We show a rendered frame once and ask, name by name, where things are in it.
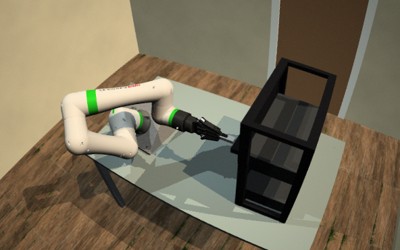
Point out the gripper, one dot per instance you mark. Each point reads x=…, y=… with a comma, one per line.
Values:
x=206, y=130

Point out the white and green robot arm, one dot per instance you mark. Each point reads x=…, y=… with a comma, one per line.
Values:
x=125, y=123

